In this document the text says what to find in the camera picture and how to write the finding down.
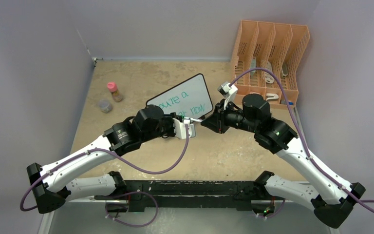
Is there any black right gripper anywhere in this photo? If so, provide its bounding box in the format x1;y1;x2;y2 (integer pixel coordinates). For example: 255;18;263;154
202;99;259;135

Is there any green whiteboard marker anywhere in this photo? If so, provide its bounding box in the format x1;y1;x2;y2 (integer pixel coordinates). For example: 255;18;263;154
189;118;203;122

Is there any white whiteboard black frame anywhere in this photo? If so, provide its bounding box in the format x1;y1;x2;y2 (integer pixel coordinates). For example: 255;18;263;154
146;73;213;119

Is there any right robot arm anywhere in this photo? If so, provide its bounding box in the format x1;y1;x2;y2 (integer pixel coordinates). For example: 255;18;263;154
201;94;366;229

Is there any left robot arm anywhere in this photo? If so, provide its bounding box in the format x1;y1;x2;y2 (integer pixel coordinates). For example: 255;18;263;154
20;105;194;214

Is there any white stapler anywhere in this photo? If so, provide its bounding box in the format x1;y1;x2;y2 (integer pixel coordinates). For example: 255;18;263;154
266;93;280;101

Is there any clear plastic clip jar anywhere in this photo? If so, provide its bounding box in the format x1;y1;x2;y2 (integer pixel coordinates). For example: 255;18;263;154
98;99;113;114

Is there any pink lid crayon bottle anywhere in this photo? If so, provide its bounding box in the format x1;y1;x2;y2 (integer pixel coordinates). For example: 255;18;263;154
107;82;123;102

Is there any white perforated object in organizer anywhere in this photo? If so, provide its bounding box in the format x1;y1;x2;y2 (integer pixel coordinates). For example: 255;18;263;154
265;61;275;84

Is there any peach plastic file organizer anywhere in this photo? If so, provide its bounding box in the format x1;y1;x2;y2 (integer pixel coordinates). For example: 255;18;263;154
230;20;310;109

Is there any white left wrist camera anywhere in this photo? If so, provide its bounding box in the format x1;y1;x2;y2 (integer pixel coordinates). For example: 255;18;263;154
173;117;196;139

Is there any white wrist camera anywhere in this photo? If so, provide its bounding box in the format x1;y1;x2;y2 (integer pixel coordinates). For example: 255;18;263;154
217;81;238;110
173;117;196;139

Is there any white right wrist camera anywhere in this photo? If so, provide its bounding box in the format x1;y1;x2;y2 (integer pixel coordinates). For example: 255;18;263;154
217;81;238;110

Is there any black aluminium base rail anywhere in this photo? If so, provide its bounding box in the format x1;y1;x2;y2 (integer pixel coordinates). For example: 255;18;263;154
46;179;333;214

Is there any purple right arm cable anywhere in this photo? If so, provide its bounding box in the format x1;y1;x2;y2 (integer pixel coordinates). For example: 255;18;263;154
229;67;374;223

